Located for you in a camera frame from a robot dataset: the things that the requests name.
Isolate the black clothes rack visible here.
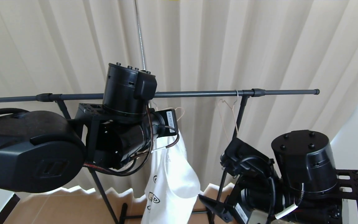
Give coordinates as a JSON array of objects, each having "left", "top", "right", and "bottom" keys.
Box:
[{"left": 0, "top": 89, "right": 320, "bottom": 224}]

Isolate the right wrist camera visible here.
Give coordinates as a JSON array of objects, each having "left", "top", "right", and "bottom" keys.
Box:
[{"left": 220, "top": 138, "right": 275, "bottom": 178}]

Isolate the black cable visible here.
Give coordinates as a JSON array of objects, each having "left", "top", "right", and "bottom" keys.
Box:
[{"left": 241, "top": 156, "right": 277, "bottom": 218}]

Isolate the metal curtain wand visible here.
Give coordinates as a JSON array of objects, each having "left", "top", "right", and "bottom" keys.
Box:
[{"left": 134, "top": 0, "right": 147, "bottom": 72}]

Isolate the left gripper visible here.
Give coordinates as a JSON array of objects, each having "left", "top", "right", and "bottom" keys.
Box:
[{"left": 150, "top": 108, "right": 180, "bottom": 138}]

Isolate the white printed t-shirt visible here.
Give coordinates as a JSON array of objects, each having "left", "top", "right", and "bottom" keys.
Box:
[{"left": 141, "top": 129, "right": 202, "bottom": 224}]

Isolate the pink clothes hanger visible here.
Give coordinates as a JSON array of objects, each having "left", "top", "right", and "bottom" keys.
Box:
[
  {"left": 218, "top": 90, "right": 240, "bottom": 142},
  {"left": 149, "top": 99, "right": 186, "bottom": 122}
]

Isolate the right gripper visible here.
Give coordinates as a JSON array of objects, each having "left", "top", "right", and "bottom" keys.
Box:
[{"left": 226, "top": 176, "right": 280, "bottom": 224}]

